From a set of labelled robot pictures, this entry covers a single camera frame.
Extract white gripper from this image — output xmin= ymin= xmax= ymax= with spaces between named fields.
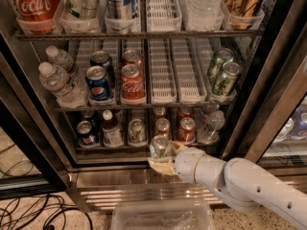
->
xmin=148 ymin=141 xmax=206 ymax=184

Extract green 7up can front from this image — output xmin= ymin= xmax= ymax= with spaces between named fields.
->
xmin=150 ymin=135 xmax=174 ymax=160

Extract green 7up can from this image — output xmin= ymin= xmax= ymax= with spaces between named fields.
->
xmin=129 ymin=119 xmax=146 ymax=144
xmin=150 ymin=135 xmax=174 ymax=160

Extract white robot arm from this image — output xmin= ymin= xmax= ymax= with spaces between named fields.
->
xmin=148 ymin=137 xmax=307 ymax=230

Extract red Coca-Cola can bottom front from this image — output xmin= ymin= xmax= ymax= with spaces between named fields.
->
xmin=176 ymin=117 xmax=196 ymax=144

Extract red coca-cola can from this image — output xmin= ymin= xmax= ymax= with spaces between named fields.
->
xmin=176 ymin=117 xmax=196 ymax=144
xmin=177 ymin=106 xmax=194 ymax=122
xmin=121 ymin=64 xmax=144 ymax=100
xmin=123 ymin=49 xmax=144 ymax=69

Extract orange soda can front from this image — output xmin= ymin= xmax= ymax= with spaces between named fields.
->
xmin=154 ymin=118 xmax=171 ymax=139

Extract orange soda can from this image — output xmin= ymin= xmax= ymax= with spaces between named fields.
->
xmin=154 ymin=118 xmax=171 ymax=139
xmin=153 ymin=107 xmax=167 ymax=121

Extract green 7up can rear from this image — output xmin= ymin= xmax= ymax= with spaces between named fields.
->
xmin=129 ymin=119 xmax=146 ymax=144

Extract orange soda can rear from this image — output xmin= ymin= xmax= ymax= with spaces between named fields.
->
xmin=153 ymin=107 xmax=167 ymax=121

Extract red Coca-Cola can bottom rear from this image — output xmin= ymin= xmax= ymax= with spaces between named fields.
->
xmin=177 ymin=106 xmax=194 ymax=122

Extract clear water bottle bottom shelf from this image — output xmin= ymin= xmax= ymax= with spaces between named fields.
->
xmin=198 ymin=104 xmax=225 ymax=145

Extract red Coca-Cola can middle front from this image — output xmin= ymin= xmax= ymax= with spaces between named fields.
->
xmin=121 ymin=64 xmax=144 ymax=100

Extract blue Pepsi can bottom shelf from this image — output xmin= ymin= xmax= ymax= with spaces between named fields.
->
xmin=77 ymin=121 xmax=99 ymax=147

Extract steel fridge base grille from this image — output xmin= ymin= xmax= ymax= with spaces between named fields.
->
xmin=67 ymin=166 xmax=224 ymax=212

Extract green can middle front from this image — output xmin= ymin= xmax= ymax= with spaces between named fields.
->
xmin=212 ymin=62 xmax=242 ymax=96

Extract glass fridge door right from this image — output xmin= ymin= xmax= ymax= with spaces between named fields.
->
xmin=219 ymin=0 xmax=307 ymax=176

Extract red Coca-Cola can middle rear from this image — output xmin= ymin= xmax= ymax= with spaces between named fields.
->
xmin=123 ymin=49 xmax=144 ymax=69

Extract blue Pepsi can middle front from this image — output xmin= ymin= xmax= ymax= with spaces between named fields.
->
xmin=85 ymin=65 xmax=113 ymax=101

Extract green can middle rear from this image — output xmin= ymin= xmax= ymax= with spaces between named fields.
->
xmin=207 ymin=48 xmax=234 ymax=83

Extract blue Pepsi can middle rear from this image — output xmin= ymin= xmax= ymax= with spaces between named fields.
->
xmin=90 ymin=50 xmax=115 ymax=88

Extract black fridge door left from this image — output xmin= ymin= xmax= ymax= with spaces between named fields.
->
xmin=0 ymin=39 xmax=69 ymax=199

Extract silver blue can top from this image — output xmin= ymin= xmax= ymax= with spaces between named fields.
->
xmin=106 ymin=0 xmax=137 ymax=20

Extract clear plastic bin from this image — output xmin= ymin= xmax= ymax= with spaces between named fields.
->
xmin=111 ymin=198 xmax=216 ymax=230

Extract brown tea bottle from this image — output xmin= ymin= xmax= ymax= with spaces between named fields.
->
xmin=102 ymin=110 xmax=123 ymax=148

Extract empty white tray middle left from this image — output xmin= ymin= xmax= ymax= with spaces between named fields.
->
xmin=148 ymin=38 xmax=177 ymax=104

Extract water bottle middle front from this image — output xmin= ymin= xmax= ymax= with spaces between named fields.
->
xmin=38 ymin=62 xmax=87 ymax=108

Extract cans behind right glass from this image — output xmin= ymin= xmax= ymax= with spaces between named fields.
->
xmin=273 ymin=108 xmax=307 ymax=143

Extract empty white tray top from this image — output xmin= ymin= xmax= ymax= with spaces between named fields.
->
xmin=146 ymin=0 xmax=182 ymax=33

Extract water bottle middle rear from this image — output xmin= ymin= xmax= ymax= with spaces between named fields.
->
xmin=45 ymin=46 xmax=79 ymax=79

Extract clear water bottle top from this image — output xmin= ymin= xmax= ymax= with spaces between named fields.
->
xmin=187 ymin=0 xmax=222 ymax=23

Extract gold brown bottle top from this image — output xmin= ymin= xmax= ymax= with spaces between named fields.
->
xmin=222 ymin=0 xmax=265 ymax=30

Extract green white bottle top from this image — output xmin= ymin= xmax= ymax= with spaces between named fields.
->
xmin=65 ymin=0 xmax=104 ymax=21

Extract large Coca-Cola bottle top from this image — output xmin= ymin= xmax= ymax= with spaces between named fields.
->
xmin=13 ymin=0 xmax=63 ymax=35

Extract black cables on floor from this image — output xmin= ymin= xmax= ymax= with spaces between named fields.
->
xmin=0 ymin=142 xmax=94 ymax=230

